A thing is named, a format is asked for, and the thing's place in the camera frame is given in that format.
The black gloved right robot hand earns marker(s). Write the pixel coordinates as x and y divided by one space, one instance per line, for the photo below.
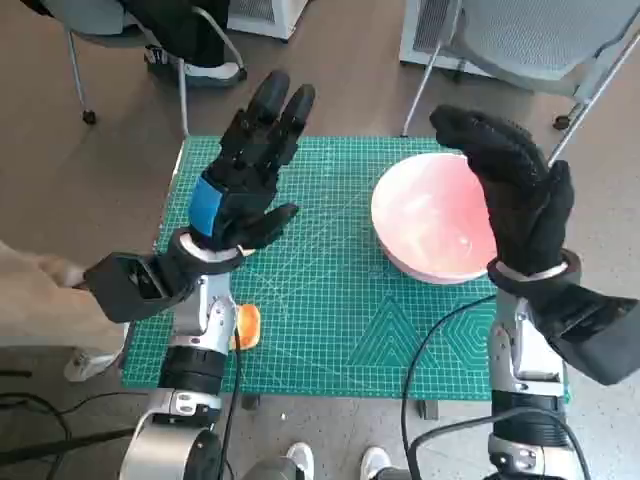
515 190

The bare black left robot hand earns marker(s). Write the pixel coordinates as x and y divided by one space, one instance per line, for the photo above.
250 165

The pink bowl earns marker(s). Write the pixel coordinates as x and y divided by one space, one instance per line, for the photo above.
425 215

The long braided toy bread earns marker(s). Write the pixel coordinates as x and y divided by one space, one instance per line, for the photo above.
249 327

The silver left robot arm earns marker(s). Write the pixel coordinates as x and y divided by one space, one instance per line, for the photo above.
195 360

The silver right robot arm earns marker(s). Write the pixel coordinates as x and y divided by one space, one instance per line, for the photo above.
525 425

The green cutting mat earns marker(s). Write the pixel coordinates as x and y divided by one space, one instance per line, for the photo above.
325 300

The person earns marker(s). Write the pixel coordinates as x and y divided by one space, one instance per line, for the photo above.
175 30
40 305

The grey mesh office chair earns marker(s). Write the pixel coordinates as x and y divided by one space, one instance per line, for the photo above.
525 30

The white cabinet with vent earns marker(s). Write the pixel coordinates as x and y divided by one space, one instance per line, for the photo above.
425 30

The white left shoe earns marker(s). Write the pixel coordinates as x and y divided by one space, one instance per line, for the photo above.
300 460

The white shoe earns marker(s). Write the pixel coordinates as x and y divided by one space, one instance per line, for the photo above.
375 462
300 460

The white right shoe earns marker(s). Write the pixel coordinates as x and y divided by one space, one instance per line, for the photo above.
375 462

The short black floor bar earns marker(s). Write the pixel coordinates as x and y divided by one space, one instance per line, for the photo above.
15 372

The long black floor bar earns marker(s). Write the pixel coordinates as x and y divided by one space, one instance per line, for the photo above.
50 449

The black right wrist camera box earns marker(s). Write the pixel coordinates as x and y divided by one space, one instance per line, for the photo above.
590 330

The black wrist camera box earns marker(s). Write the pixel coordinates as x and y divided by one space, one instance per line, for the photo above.
590 330
125 290

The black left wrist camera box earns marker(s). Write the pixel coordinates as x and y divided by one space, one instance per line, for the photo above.
125 290

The grey table bracket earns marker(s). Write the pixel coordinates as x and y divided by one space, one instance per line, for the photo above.
251 402
429 410

